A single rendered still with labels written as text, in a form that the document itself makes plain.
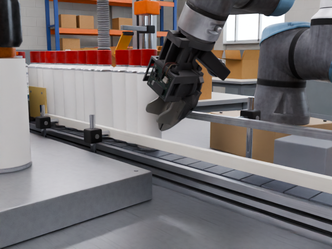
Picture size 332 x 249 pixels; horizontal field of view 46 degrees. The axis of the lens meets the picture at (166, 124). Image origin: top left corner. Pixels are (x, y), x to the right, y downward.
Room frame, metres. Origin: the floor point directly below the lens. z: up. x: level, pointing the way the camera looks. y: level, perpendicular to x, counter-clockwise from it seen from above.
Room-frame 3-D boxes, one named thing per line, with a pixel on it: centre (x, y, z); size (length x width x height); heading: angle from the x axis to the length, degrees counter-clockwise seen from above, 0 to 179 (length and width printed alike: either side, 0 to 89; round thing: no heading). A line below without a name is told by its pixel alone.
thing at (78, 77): (1.00, 0.21, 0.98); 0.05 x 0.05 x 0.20
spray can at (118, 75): (0.89, 0.10, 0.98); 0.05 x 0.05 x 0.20
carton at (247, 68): (5.17, -0.96, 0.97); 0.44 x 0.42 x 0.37; 120
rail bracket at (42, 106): (0.99, 0.30, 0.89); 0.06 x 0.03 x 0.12; 133
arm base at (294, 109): (0.96, -0.28, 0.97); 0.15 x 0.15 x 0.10
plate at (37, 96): (1.11, 0.37, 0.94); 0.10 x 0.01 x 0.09; 43
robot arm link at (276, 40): (0.95, -0.29, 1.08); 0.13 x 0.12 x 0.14; 34
